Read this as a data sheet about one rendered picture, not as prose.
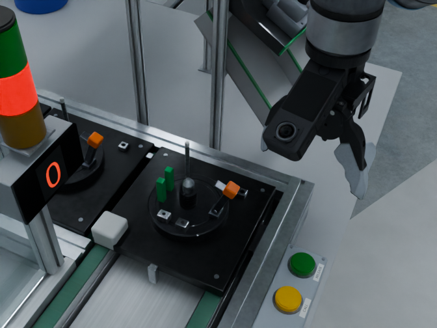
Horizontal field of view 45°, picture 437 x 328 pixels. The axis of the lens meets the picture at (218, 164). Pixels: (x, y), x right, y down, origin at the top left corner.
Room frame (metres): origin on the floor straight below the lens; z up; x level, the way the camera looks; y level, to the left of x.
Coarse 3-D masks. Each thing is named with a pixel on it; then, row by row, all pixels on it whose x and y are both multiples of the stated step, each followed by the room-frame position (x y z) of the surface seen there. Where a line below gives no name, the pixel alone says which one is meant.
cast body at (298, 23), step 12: (264, 0) 0.83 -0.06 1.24; (276, 0) 0.83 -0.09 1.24; (288, 0) 0.79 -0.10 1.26; (300, 0) 0.79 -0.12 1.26; (276, 12) 0.80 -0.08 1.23; (288, 12) 0.79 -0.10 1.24; (300, 12) 0.78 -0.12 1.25; (276, 24) 0.80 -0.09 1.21; (288, 24) 0.79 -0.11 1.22; (300, 24) 0.78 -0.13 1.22
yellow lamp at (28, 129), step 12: (36, 108) 0.44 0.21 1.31; (0, 120) 0.43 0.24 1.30; (12, 120) 0.42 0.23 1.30; (24, 120) 0.43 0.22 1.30; (36, 120) 0.44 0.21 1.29; (12, 132) 0.42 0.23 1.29; (24, 132) 0.43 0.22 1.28; (36, 132) 0.43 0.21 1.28; (12, 144) 0.42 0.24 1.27; (24, 144) 0.42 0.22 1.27
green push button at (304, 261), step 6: (294, 258) 0.49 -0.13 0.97; (300, 258) 0.49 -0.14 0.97; (306, 258) 0.49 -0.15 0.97; (312, 258) 0.49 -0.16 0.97; (294, 264) 0.48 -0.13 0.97; (300, 264) 0.48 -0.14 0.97; (306, 264) 0.48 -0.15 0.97; (312, 264) 0.48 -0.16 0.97; (294, 270) 0.47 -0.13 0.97; (300, 270) 0.47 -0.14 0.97; (306, 270) 0.47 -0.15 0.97; (312, 270) 0.47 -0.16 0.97
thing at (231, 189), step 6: (216, 186) 0.55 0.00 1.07; (222, 186) 0.56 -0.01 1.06; (228, 186) 0.55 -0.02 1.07; (234, 186) 0.55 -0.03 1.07; (222, 192) 0.55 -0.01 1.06; (228, 192) 0.54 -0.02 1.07; (234, 192) 0.54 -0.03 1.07; (222, 198) 0.55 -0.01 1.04; (228, 198) 0.54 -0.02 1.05; (216, 204) 0.55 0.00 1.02; (222, 204) 0.55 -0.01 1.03; (216, 210) 0.55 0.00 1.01
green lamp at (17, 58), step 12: (0, 36) 0.43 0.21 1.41; (12, 36) 0.44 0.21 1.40; (0, 48) 0.43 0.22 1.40; (12, 48) 0.44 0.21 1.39; (24, 48) 0.46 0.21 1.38; (0, 60) 0.43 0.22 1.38; (12, 60) 0.43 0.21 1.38; (24, 60) 0.45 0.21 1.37; (0, 72) 0.42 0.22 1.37; (12, 72) 0.43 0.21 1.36
